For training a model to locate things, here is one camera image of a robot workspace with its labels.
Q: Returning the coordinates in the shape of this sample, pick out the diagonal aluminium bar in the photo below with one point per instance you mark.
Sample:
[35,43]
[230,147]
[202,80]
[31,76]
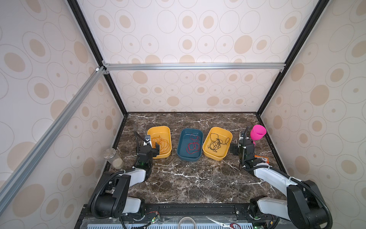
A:
[28,165]

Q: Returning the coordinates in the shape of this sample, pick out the teal plastic bin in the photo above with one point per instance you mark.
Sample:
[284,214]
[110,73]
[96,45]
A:
[190,145]

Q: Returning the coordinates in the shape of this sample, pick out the scissors with red handle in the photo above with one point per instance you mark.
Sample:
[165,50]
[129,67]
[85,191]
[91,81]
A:
[225,225]

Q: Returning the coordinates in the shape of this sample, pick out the orange candy bag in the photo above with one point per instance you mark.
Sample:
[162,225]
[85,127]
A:
[263,158]

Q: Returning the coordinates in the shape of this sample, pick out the clear jar with powder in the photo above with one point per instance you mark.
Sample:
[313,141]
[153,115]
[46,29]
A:
[112,156]

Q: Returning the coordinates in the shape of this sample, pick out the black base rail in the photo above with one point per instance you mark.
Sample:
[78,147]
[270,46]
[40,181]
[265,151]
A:
[219,211]

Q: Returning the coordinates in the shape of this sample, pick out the horizontal aluminium bar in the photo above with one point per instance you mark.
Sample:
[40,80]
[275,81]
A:
[201,66]

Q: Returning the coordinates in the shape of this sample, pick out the pink plastic goblet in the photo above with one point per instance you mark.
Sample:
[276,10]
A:
[258,132]

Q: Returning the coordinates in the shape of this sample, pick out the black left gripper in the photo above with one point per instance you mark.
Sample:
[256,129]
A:
[155,151]

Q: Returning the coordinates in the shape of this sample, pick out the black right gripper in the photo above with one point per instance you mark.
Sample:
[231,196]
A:
[235,148]

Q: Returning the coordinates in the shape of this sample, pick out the yellow plastic bin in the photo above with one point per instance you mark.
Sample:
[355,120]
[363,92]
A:
[217,143]
[162,136]

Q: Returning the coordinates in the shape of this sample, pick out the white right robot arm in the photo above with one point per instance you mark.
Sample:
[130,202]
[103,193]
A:
[304,205]

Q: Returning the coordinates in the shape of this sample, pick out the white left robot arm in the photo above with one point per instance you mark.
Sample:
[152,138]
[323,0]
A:
[110,198]

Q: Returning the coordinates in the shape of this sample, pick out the right yellow plastic bin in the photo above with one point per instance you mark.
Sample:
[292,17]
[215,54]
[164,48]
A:
[217,143]

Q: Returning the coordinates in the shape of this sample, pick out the left yellow plastic bin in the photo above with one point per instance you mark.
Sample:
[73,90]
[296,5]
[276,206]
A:
[162,136]

